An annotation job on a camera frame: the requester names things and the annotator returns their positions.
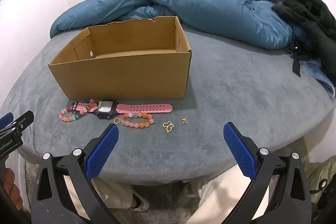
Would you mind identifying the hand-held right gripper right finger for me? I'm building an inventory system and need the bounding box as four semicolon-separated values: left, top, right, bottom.
223;122;319;224

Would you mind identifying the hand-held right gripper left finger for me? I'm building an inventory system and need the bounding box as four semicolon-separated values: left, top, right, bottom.
31;124;120;224

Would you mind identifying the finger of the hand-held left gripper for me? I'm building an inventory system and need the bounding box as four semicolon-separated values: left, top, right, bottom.
0;112;14;131
0;111;34;138

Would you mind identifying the multicolour bead bracelet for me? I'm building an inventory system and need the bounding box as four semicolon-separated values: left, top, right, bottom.
58;99;96;122

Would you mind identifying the orange pink bead bracelet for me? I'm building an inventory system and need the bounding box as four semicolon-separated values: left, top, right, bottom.
120;112;155;128

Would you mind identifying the pink strap watch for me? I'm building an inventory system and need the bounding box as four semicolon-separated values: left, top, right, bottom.
71;100;173;120

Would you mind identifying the brown cardboard box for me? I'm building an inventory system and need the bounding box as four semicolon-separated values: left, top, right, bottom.
48;16;192;100

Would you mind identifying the person's left hand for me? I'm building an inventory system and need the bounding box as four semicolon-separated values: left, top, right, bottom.
0;158;24;211

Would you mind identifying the person's left leg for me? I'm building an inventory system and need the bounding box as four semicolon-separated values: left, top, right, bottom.
64;174;137;211

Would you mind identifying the cream blanket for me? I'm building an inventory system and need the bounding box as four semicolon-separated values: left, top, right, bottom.
184;164;271;224

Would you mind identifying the beige slipper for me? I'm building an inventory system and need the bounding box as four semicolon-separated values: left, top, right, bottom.
131;193;150;211

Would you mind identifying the grey fleece blanket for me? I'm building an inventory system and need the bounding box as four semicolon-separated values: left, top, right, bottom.
0;27;336;186

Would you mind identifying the green fleece garment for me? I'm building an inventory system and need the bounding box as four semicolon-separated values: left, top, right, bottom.
302;158;336;209

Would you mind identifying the blue towel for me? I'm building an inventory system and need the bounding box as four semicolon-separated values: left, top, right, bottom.
299;60;336;101

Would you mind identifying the blue duvet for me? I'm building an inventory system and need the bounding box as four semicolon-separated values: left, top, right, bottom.
50;0;310;50

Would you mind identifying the black jacket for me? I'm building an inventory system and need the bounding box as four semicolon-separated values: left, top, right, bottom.
272;0;336;77

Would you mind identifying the black strap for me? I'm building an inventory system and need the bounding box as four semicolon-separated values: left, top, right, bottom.
289;40;302;77

